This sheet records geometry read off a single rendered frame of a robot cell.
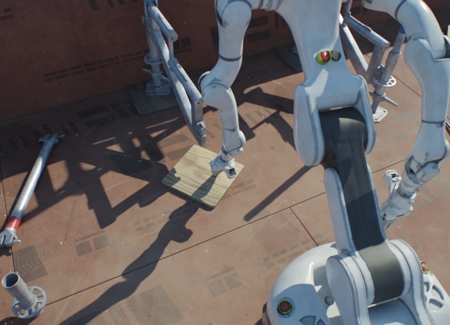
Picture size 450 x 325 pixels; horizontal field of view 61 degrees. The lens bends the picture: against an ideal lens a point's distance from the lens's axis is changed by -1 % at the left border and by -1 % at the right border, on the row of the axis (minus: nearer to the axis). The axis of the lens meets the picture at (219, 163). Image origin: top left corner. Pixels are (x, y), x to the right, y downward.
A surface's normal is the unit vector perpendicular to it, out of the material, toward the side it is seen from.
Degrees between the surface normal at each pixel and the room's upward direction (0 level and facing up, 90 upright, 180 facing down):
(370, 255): 10
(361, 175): 40
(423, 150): 86
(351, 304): 79
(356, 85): 32
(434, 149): 61
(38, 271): 0
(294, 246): 0
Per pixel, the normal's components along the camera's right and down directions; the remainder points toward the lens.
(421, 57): -0.84, 0.29
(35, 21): 0.44, 0.67
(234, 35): 0.24, 0.86
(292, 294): -0.19, -0.74
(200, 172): 0.01, -0.67
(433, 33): 0.16, -0.15
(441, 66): 0.11, 0.14
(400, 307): -0.07, -0.88
